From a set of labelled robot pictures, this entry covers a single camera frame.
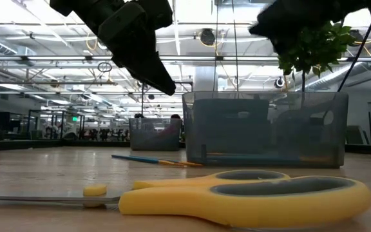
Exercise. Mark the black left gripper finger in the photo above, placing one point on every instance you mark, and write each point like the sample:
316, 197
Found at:
153, 74

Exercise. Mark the green potted plant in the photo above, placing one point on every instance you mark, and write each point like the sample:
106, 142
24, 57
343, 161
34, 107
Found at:
320, 54

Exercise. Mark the person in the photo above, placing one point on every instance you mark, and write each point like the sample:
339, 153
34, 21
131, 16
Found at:
138, 116
176, 116

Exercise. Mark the grey translucent plastic bin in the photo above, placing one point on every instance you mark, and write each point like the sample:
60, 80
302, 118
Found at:
301, 135
153, 135

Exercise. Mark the teal plastic bin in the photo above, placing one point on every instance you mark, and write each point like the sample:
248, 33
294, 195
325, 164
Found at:
230, 129

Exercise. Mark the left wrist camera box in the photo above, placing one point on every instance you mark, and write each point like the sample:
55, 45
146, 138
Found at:
156, 13

